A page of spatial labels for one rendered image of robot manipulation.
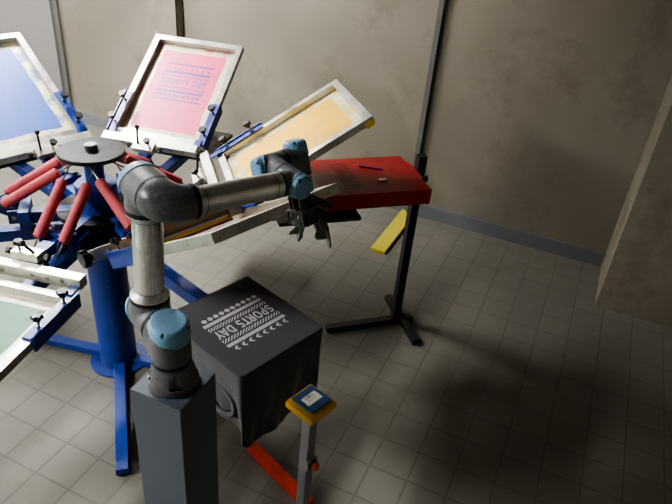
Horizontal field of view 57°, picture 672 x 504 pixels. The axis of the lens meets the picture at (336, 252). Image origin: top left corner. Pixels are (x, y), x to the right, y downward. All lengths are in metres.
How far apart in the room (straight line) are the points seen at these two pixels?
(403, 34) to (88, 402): 3.45
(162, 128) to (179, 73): 0.43
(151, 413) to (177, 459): 0.18
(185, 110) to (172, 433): 2.35
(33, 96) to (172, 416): 2.57
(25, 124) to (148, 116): 0.67
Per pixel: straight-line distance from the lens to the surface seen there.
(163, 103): 3.97
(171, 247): 2.20
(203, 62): 4.12
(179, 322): 1.82
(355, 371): 3.78
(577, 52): 4.88
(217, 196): 1.65
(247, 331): 2.52
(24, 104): 4.02
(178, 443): 2.00
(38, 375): 3.91
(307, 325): 2.56
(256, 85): 5.80
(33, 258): 2.88
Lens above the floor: 2.56
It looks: 32 degrees down
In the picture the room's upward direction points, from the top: 6 degrees clockwise
